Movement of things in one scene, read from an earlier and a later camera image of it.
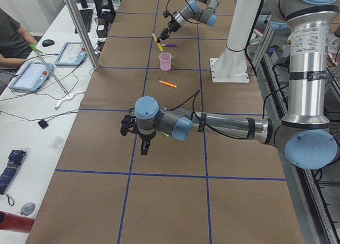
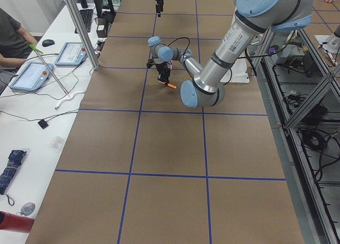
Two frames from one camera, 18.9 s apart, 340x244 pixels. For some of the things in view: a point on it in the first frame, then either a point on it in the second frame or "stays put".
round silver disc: [28, 208] stays put
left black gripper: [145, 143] → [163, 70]
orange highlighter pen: [168, 84] stays put
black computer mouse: [48, 42] stays put
